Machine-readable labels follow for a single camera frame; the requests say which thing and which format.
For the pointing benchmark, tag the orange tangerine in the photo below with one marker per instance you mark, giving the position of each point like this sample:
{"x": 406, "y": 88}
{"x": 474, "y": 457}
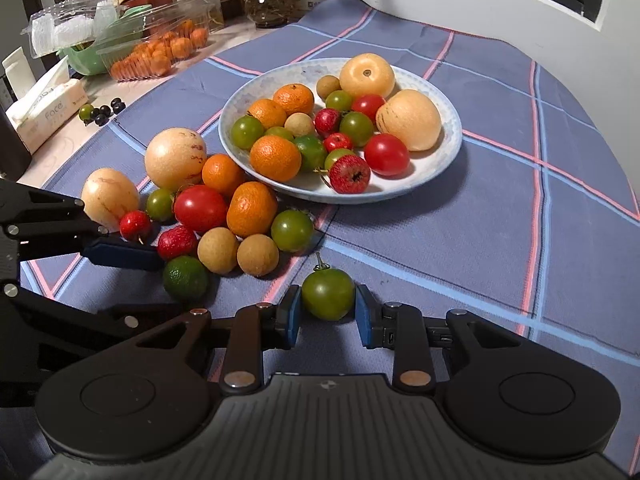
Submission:
{"x": 269, "y": 113}
{"x": 275, "y": 158}
{"x": 294, "y": 98}
{"x": 223, "y": 174}
{"x": 252, "y": 208}

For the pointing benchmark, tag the clear plastic container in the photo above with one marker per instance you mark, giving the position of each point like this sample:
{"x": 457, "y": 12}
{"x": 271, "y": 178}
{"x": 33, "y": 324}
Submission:
{"x": 69, "y": 23}

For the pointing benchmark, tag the white ceramic plate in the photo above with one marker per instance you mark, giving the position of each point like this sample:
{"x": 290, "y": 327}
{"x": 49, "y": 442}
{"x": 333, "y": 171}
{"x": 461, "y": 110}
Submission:
{"x": 347, "y": 95}

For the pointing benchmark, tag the large beige melon fruit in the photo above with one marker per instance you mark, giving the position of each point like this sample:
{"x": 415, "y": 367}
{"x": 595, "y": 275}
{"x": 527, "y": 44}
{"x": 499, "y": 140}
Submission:
{"x": 411, "y": 117}

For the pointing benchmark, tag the clear box of tangerines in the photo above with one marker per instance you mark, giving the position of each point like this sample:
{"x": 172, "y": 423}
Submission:
{"x": 147, "y": 44}

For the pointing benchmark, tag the dark green lime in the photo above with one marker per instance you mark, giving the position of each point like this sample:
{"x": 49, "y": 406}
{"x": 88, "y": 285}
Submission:
{"x": 185, "y": 278}

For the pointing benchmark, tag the brown longan fruit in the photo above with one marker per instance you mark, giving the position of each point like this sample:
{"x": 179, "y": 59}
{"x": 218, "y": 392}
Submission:
{"x": 258, "y": 255}
{"x": 217, "y": 250}

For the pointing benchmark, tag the green tomato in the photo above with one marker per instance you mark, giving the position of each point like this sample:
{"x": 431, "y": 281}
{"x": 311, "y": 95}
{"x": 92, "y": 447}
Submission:
{"x": 328, "y": 293}
{"x": 292, "y": 230}

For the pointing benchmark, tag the green bowl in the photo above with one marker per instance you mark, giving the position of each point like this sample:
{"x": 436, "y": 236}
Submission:
{"x": 95, "y": 50}

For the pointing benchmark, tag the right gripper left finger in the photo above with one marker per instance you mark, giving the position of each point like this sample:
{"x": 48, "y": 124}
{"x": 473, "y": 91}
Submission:
{"x": 254, "y": 330}

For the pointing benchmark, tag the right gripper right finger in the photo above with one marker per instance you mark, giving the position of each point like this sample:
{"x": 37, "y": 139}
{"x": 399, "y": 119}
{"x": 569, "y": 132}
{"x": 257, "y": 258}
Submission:
{"x": 401, "y": 328}

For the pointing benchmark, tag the tissue pack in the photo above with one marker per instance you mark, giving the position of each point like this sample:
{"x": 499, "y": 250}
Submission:
{"x": 55, "y": 98}

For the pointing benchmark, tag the red hawthorn berry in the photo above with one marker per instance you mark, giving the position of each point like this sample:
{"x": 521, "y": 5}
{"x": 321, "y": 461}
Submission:
{"x": 350, "y": 174}

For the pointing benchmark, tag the dark grapes cluster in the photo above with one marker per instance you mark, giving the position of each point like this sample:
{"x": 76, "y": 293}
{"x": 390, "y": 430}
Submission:
{"x": 101, "y": 115}

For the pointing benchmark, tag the blue plaid tablecloth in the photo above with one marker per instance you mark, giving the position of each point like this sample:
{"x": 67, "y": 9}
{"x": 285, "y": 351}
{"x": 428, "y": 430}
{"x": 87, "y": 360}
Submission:
{"x": 522, "y": 213}

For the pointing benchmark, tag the red tomato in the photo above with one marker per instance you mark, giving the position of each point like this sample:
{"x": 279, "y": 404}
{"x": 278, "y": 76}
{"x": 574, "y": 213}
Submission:
{"x": 386, "y": 155}
{"x": 200, "y": 208}

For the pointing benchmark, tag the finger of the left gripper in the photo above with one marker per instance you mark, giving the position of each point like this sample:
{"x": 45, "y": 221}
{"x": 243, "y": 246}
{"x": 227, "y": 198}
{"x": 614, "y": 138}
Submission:
{"x": 117, "y": 253}

